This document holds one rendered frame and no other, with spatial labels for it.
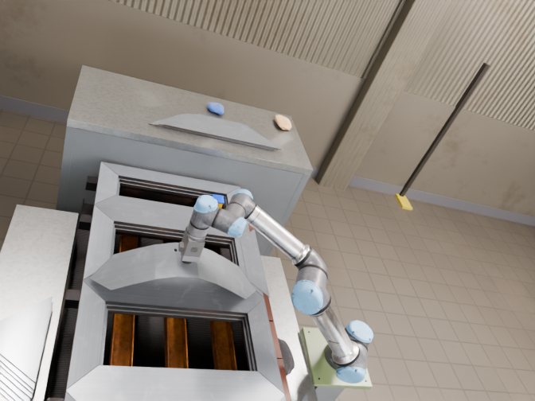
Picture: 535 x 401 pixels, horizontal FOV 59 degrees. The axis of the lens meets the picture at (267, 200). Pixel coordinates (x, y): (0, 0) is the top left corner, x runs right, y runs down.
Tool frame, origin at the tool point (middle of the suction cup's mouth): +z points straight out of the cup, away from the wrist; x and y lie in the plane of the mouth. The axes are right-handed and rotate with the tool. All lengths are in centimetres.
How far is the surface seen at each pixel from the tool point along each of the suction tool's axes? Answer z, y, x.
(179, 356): 34.1, 19.0, 4.1
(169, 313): 18.7, 10.0, -2.6
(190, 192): 18, -67, 13
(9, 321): 23, 13, -58
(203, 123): -5, -100, 17
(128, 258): 5.8, -4.8, -20.6
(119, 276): 7.6, 2.9, -23.8
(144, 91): -3, -128, -14
